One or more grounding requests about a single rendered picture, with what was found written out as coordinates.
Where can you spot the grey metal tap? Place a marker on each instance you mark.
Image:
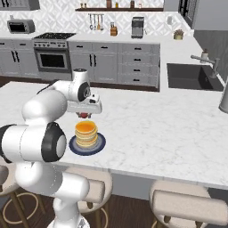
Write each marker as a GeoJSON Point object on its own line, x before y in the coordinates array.
{"type": "Point", "coordinates": [215, 66]}

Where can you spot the dark brown jar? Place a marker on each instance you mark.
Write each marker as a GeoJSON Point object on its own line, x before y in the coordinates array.
{"type": "Point", "coordinates": [132, 4]}

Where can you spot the small brown jar pair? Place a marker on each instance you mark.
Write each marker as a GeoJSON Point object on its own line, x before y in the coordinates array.
{"type": "Point", "coordinates": [83, 5]}

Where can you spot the grey two-door base cupboard run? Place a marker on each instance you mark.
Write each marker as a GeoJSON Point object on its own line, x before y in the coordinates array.
{"type": "Point", "coordinates": [17, 59]}

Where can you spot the dark grey sink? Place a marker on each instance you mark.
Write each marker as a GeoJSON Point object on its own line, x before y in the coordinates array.
{"type": "Point", "coordinates": [190, 77]}

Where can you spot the small white jar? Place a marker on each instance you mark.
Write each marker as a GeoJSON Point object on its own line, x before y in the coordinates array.
{"type": "Point", "coordinates": [140, 5]}

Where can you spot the grey tall cabinet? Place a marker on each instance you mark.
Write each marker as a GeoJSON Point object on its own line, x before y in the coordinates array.
{"type": "Point", "coordinates": [212, 13]}

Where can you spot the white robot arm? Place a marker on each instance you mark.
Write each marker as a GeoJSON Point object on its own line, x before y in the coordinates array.
{"type": "Point", "coordinates": [32, 139]}

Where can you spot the tall brown jar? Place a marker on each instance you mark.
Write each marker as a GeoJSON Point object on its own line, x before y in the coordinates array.
{"type": "Point", "coordinates": [108, 3]}

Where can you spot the potted plant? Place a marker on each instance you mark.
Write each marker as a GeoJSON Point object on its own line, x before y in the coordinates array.
{"type": "Point", "coordinates": [178, 35]}

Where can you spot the golden pancake stack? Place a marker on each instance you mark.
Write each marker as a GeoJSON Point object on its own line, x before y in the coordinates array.
{"type": "Point", "coordinates": [86, 133]}

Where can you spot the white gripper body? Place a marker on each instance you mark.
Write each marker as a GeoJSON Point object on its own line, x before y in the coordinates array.
{"type": "Point", "coordinates": [84, 107]}

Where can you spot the dark framed window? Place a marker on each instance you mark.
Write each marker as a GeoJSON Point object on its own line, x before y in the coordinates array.
{"type": "Point", "coordinates": [186, 7]}

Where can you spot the red strawberry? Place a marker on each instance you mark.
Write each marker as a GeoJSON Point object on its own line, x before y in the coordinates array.
{"type": "Point", "coordinates": [83, 115]}

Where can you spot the dark wooden wall shelf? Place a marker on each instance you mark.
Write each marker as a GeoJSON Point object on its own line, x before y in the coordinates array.
{"type": "Point", "coordinates": [118, 9]}

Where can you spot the grey cupboard and drawer run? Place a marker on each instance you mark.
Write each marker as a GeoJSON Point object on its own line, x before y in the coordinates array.
{"type": "Point", "coordinates": [127, 62]}

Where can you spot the wooden knife block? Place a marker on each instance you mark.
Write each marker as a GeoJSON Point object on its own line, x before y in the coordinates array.
{"type": "Point", "coordinates": [113, 30]}

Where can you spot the dark blue plate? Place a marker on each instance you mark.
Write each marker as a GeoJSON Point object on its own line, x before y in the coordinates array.
{"type": "Point", "coordinates": [101, 145]}

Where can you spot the grey rounded cylinder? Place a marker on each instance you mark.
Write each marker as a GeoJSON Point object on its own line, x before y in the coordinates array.
{"type": "Point", "coordinates": [224, 99]}

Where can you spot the beige round bar stool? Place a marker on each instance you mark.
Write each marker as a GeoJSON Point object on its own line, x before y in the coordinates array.
{"type": "Point", "coordinates": [184, 205]}
{"type": "Point", "coordinates": [98, 187]}
{"type": "Point", "coordinates": [6, 184]}

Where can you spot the steel oven with hob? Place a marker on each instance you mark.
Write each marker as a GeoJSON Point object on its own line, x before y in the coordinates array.
{"type": "Point", "coordinates": [52, 56]}

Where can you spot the silver toaster oven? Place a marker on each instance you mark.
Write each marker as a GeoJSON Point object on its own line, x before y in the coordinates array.
{"type": "Point", "coordinates": [20, 26]}

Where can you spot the rail with hanging tools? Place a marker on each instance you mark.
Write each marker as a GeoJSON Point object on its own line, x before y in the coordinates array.
{"type": "Point", "coordinates": [98, 23]}

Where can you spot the grey coffee machine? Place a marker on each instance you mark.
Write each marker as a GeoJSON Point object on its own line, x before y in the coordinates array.
{"type": "Point", "coordinates": [137, 28]}

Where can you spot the pale soap dispenser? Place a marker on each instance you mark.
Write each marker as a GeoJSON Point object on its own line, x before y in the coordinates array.
{"type": "Point", "coordinates": [205, 55]}

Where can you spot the small yellow jar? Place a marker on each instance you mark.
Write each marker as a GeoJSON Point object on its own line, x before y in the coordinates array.
{"type": "Point", "coordinates": [117, 5]}

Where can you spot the grey wall cupboard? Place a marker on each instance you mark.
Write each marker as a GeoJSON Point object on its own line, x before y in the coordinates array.
{"type": "Point", "coordinates": [20, 4]}

